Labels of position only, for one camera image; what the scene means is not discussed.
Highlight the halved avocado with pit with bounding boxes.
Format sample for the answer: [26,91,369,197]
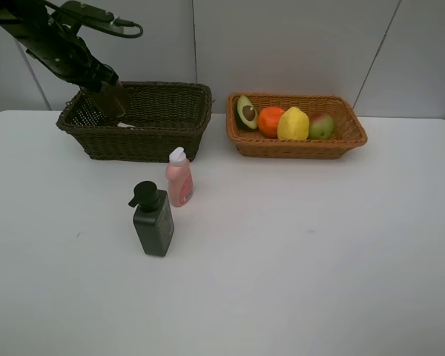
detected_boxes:
[236,95,258,131]

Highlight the orange wicker basket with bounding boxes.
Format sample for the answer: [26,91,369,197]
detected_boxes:
[226,93,367,159]

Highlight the translucent pink plastic cup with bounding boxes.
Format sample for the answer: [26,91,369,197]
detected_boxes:
[82,79,129,119]

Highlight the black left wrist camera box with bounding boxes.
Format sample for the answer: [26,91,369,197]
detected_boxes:
[53,1,122,36]

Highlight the green red mango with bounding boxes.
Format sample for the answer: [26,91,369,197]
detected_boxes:
[309,113,334,140]

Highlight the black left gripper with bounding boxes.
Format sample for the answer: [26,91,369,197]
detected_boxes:
[24,24,119,93]

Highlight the white marker pink caps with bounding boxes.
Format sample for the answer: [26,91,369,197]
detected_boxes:
[117,122,135,129]

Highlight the dark brown wicker basket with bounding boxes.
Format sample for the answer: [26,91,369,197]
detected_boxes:
[56,82,213,162]

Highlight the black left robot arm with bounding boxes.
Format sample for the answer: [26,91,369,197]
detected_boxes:
[0,1,119,93]

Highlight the pink squeeze bottle white cap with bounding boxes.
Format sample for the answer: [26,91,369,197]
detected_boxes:
[165,147,194,207]

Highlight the orange fruit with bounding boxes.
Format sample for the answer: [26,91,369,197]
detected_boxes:
[258,107,285,139]

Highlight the yellow lemon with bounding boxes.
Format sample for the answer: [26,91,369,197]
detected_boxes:
[277,107,309,141]

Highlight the dark green pump bottle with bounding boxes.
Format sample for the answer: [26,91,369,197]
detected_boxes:
[128,181,174,257]

